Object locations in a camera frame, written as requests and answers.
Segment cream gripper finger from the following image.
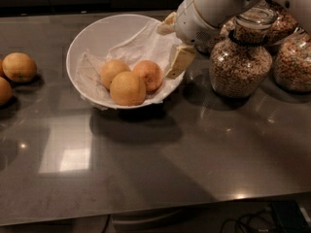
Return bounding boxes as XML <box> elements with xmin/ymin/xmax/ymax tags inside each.
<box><xmin>156</xmin><ymin>12</ymin><xmax>177</xmax><ymax>35</ymax></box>
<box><xmin>164</xmin><ymin>44</ymin><xmax>196</xmax><ymax>80</ymax></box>

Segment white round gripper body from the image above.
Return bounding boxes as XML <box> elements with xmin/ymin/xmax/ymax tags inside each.
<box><xmin>175</xmin><ymin>0</ymin><xmax>224</xmax><ymax>47</ymax></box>

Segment orange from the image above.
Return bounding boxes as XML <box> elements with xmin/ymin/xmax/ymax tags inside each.
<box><xmin>0</xmin><ymin>59</ymin><xmax>5</xmax><ymax>77</ymax></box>
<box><xmin>2</xmin><ymin>52</ymin><xmax>37</xmax><ymax>83</ymax></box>
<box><xmin>133</xmin><ymin>60</ymin><xmax>162</xmax><ymax>92</ymax></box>
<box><xmin>100</xmin><ymin>59</ymin><xmax>130</xmax><ymax>89</ymax></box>
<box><xmin>0</xmin><ymin>77</ymin><xmax>13</xmax><ymax>106</ymax></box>
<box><xmin>110</xmin><ymin>71</ymin><xmax>147</xmax><ymax>106</ymax></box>

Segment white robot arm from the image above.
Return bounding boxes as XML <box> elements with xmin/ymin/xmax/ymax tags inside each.
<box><xmin>156</xmin><ymin>0</ymin><xmax>311</xmax><ymax>79</ymax></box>

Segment white bowl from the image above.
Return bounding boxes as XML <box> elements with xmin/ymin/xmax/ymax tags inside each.
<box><xmin>65</xmin><ymin>14</ymin><xmax>187</xmax><ymax>111</ymax></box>

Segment back left glass cereal jar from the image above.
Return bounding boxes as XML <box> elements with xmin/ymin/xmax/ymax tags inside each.
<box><xmin>196</xmin><ymin>17</ymin><xmax>235</xmax><ymax>54</ymax></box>

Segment glass cereal jar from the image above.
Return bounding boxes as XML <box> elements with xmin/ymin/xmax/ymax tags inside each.
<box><xmin>260</xmin><ymin>0</ymin><xmax>298</xmax><ymax>46</ymax></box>
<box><xmin>273</xmin><ymin>29</ymin><xmax>311</xmax><ymax>93</ymax></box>
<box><xmin>209</xmin><ymin>7</ymin><xmax>277</xmax><ymax>99</ymax></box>
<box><xmin>196</xmin><ymin>17</ymin><xmax>235</xmax><ymax>54</ymax></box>

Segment white paper towel liner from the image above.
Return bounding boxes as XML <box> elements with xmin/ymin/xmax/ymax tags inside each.
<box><xmin>75</xmin><ymin>18</ymin><xmax>185</xmax><ymax>111</ymax></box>

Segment front glass cereal jar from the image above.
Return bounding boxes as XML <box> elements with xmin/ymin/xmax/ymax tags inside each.
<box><xmin>209</xmin><ymin>7</ymin><xmax>277</xmax><ymax>99</ymax></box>

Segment back right glass cereal jar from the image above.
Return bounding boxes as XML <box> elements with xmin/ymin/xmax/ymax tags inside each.
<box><xmin>260</xmin><ymin>0</ymin><xmax>298</xmax><ymax>46</ymax></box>

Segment black cables under table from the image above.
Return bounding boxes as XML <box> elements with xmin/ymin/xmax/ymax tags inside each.
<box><xmin>220</xmin><ymin>209</ymin><xmax>276</xmax><ymax>233</ymax></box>

